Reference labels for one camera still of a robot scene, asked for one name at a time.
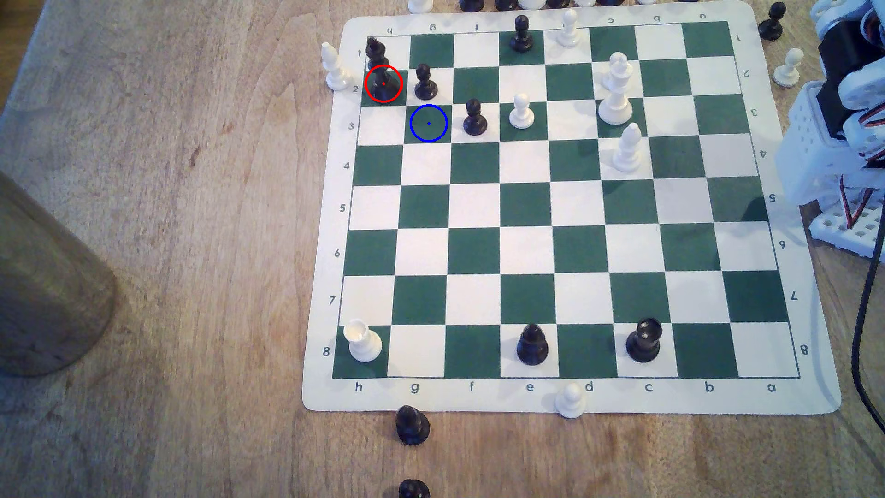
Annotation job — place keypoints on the black king chess piece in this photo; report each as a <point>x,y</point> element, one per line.
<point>384,86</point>

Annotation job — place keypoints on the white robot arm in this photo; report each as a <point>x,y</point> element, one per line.
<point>805,152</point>

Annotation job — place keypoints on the white pawn chess piece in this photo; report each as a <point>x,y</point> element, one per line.
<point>568,34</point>
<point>521,116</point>
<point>606,77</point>
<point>787,72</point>
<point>570,404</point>

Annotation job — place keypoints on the black pawn chess piece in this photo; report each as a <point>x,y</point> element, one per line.
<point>771,27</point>
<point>424,88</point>
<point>521,40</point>
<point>413,429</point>
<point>414,491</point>
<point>474,123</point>

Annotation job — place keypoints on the white king chess piece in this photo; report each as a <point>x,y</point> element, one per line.
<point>616,107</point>

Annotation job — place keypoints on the white bishop chess piece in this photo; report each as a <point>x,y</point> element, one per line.
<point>628,158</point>
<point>337,75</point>

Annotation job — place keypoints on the black rook chess piece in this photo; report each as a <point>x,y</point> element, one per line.
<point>644,344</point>

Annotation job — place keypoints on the green white chess mat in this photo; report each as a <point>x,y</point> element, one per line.
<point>477,207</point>

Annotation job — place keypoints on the black bishop chess piece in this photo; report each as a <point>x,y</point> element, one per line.
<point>532,349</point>

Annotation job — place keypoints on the white rook chess piece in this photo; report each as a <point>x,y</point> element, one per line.
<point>364,344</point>

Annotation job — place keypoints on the brown wooden cylinder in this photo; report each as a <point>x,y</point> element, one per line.
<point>48,290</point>

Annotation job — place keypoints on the white perforated base plate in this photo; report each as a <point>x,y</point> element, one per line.
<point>847,232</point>

